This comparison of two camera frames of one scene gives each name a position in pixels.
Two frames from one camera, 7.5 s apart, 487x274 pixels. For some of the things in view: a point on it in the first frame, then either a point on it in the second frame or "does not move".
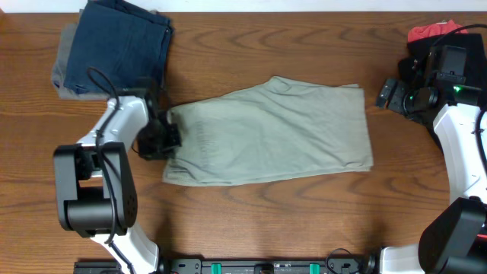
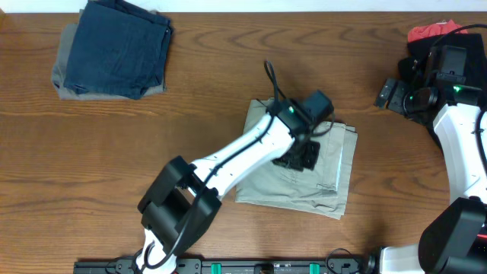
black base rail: (240, 266) does not move
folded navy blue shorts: (129, 42) does not move
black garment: (419, 70) does not move
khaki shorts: (275, 127) → (323, 190)
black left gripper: (172, 134) → (298, 157)
